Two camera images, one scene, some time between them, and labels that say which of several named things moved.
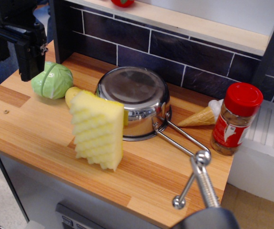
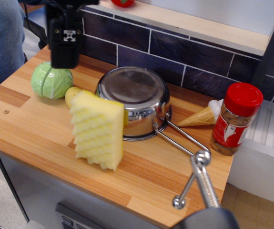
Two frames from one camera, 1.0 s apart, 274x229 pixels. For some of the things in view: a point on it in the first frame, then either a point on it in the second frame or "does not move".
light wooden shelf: x=181 y=24 does not move
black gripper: x=14 y=20 → x=65 y=42
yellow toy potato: x=69 y=93 does not move
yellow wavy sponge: x=97 y=125 does not move
